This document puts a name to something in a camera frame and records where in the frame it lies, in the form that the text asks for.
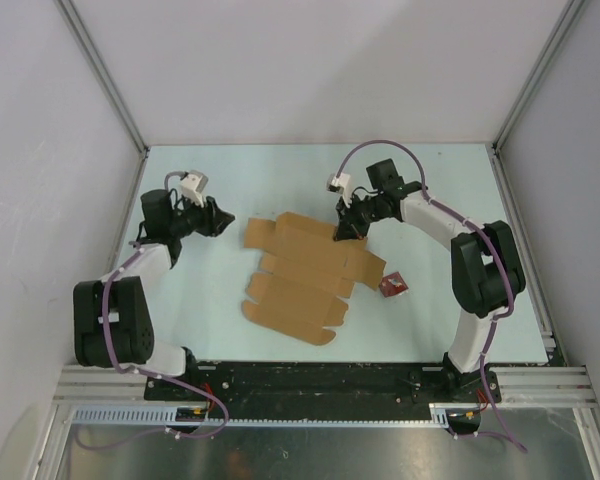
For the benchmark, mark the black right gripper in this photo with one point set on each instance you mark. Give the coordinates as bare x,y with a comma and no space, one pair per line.
349,225

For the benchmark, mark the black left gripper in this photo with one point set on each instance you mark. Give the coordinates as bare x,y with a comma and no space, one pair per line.
215,220

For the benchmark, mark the brown cardboard box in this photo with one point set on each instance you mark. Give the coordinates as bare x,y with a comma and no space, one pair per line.
305,277

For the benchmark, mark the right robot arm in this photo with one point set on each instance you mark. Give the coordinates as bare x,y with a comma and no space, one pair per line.
486,272

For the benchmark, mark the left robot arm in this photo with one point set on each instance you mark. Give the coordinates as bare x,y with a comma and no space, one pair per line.
111,318

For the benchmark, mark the small red packet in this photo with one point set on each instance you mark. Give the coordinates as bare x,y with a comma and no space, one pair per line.
393,285

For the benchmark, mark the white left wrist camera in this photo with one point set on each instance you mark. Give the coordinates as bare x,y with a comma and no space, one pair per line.
192,187

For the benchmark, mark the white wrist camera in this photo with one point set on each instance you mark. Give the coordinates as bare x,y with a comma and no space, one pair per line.
342,185
192,187

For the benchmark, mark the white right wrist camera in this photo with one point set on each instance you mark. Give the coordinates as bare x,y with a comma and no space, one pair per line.
342,185

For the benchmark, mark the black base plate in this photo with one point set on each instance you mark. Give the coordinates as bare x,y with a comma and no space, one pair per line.
418,382

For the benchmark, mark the left aluminium corner post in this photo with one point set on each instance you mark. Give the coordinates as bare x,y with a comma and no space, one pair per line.
96,62

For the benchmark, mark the aluminium corner post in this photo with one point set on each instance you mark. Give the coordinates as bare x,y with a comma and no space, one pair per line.
549,53
96,62

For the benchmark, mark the grey slotted cable duct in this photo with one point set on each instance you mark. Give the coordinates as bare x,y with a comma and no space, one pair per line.
180,416

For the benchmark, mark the aluminium frame rail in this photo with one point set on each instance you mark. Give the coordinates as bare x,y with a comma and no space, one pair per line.
519,385

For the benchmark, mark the right aluminium corner post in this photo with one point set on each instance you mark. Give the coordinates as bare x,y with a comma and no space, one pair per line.
549,53

